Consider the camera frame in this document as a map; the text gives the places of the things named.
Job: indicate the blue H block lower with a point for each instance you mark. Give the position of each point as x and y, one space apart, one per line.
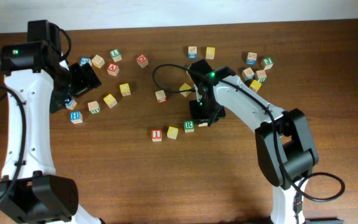
76 117

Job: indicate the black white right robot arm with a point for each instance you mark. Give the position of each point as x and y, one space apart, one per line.
286 151

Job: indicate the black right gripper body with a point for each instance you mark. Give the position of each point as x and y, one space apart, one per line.
203 111

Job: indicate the yellow block left middle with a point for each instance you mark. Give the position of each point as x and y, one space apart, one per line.
125 89

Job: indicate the yellow block centre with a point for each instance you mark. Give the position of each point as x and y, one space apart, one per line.
185 90

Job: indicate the yellow top block back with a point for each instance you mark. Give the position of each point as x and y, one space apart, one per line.
210 53

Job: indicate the red C letter block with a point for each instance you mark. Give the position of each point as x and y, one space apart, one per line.
142 60

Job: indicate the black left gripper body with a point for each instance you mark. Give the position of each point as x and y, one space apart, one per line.
76 82

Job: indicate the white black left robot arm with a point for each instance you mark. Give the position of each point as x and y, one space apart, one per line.
38 81

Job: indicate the green L letter block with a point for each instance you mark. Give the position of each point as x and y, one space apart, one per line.
116 55

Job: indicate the blue H block upper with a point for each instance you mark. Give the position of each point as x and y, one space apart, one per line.
71 104

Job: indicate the yellow block left lower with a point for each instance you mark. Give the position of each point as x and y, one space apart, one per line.
110 100

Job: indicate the wooden block green R side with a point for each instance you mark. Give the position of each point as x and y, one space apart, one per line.
260 76

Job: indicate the wooden block green side left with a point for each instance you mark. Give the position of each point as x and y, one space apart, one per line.
94 107

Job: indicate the wooden block red side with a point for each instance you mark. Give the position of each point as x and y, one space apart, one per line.
160 96

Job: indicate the blue X side block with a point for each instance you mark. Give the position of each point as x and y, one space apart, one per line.
251 58

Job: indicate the yellow block right cluster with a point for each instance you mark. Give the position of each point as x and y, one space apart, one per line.
255 86

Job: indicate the green J letter block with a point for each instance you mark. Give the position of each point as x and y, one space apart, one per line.
266 63

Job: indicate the yellow C letter block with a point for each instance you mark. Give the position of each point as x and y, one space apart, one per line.
172 132

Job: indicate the red I letter block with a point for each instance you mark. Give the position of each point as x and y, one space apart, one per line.
156 135

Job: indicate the wooden block blue side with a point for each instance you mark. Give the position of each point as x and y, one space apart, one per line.
248 74
192 52

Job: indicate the wooden block blue side right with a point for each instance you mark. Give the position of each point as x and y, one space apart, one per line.
248 74

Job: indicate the blue h block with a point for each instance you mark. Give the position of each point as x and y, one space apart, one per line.
71 104
76 117

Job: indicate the plain wooden block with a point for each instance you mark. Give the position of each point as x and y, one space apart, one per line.
98 61

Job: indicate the green R letter block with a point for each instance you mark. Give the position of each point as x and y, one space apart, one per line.
189 126

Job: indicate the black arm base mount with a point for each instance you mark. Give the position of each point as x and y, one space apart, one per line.
334 221

